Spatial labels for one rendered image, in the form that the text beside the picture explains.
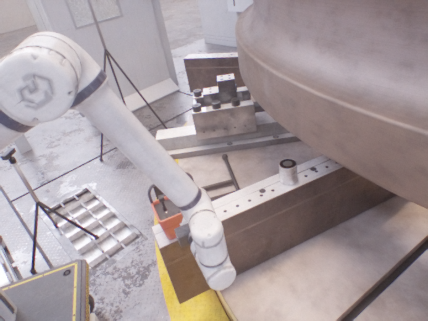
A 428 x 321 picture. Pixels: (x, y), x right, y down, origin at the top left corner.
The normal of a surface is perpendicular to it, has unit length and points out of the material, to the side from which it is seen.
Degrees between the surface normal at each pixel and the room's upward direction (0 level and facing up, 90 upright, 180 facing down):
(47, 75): 88
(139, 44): 90
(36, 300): 0
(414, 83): 61
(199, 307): 0
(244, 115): 90
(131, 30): 90
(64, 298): 0
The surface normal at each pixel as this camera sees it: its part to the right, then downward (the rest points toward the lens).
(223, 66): -0.34, 0.56
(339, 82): -0.65, -0.43
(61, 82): 0.46, 0.40
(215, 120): 0.04, 0.55
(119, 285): -0.14, -0.83
